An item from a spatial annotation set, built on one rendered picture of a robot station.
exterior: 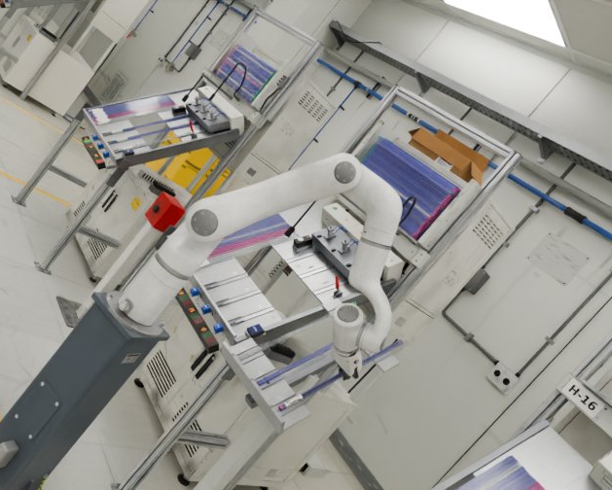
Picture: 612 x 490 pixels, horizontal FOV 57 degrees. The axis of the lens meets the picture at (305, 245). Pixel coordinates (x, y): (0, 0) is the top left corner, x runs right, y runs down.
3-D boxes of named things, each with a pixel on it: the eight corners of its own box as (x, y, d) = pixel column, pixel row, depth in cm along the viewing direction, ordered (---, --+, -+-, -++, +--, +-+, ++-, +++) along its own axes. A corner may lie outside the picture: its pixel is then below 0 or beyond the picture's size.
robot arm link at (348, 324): (368, 335, 168) (340, 324, 171) (371, 308, 159) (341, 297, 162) (356, 357, 163) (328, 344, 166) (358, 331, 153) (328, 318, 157)
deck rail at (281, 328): (236, 354, 200) (235, 341, 196) (234, 350, 201) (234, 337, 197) (394, 292, 231) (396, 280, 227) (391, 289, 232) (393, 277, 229)
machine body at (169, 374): (177, 491, 228) (273, 379, 220) (126, 372, 275) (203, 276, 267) (275, 497, 276) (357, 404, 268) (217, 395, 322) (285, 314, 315)
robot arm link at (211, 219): (202, 242, 164) (191, 252, 148) (187, 204, 163) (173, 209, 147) (364, 185, 162) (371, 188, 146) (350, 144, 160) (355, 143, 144)
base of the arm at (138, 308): (131, 337, 151) (173, 286, 148) (91, 291, 157) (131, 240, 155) (171, 337, 168) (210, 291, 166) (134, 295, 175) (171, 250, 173)
